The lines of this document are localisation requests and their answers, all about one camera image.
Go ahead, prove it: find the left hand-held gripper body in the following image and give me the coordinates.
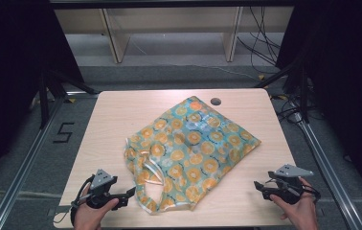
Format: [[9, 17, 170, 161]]
[[85, 168, 129, 211]]

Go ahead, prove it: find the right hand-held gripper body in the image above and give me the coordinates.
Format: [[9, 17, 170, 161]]
[[266, 163, 315, 206]]

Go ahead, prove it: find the orange-print cloth bag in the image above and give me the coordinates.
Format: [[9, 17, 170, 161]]
[[124, 95, 262, 216]]

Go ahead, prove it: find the person's right hand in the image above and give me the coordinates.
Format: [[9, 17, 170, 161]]
[[269, 176, 320, 230]]

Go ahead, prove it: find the person's left hand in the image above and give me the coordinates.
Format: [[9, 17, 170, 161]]
[[73, 184, 121, 230]]

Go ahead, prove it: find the black tape patch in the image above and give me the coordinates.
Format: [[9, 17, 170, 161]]
[[48, 204, 72, 218]]

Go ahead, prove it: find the black metal stand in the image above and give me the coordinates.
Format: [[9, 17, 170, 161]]
[[253, 57, 311, 125], [37, 67, 100, 129]]

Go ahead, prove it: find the black curtain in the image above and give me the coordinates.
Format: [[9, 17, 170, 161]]
[[275, 0, 362, 203], [0, 0, 85, 192]]

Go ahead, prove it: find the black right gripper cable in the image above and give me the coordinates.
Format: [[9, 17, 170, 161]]
[[299, 182, 323, 204]]

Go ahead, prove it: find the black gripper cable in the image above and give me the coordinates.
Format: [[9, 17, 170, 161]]
[[299, 182, 323, 204], [69, 173, 97, 226]]

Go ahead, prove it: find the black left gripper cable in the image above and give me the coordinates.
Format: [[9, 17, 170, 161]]
[[69, 173, 97, 226]]

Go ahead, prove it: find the aluminium rail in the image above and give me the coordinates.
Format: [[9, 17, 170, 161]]
[[0, 91, 101, 230], [291, 111, 362, 230]]

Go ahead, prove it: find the bundle of black floor cables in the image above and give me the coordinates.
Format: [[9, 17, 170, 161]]
[[236, 5, 283, 75]]

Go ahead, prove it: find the light wooden desk frame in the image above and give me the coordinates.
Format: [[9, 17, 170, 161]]
[[49, 0, 296, 64]]

